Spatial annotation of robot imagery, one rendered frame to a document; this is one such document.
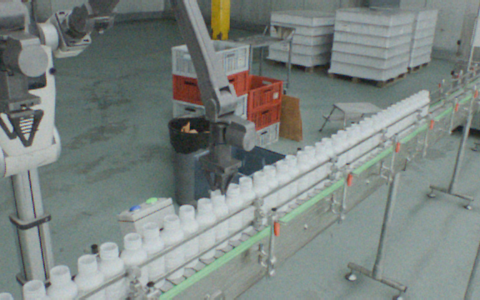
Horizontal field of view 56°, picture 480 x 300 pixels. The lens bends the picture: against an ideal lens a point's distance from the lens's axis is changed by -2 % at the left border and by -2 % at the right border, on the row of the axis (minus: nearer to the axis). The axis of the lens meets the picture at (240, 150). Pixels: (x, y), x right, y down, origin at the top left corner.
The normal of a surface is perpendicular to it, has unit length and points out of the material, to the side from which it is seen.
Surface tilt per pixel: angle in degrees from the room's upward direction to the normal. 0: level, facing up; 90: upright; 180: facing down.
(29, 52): 89
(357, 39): 90
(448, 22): 90
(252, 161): 90
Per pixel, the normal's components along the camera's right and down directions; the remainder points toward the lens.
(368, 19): -0.60, 0.27
